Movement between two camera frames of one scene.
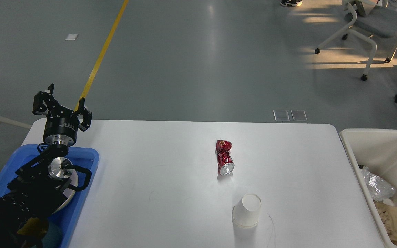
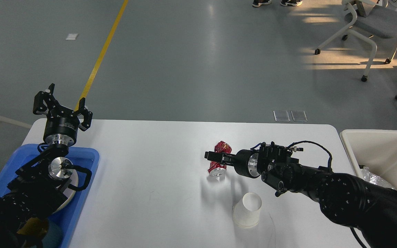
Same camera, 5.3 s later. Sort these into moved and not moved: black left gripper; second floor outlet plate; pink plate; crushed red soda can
Moved: crushed red soda can
Not moved: black left gripper; pink plate; second floor outlet plate
